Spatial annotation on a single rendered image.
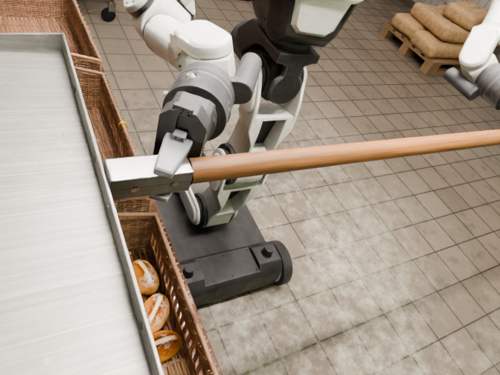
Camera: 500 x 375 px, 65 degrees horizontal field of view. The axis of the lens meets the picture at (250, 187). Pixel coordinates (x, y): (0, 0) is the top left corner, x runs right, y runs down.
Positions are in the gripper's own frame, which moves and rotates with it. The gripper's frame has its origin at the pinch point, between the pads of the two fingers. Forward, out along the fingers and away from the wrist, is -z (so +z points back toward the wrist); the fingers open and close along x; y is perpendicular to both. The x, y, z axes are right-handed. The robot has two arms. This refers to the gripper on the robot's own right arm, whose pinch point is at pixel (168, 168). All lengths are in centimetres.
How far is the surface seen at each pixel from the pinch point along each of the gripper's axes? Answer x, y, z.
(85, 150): 1.4, 9.6, 0.0
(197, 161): -1.5, -2.8, 1.0
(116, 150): 61, 28, 60
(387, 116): 121, -121, 254
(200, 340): 46.5, -12.7, 2.4
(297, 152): -1.3, -14.4, 9.0
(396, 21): 100, -135, 415
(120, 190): -0.1, 3.5, -5.3
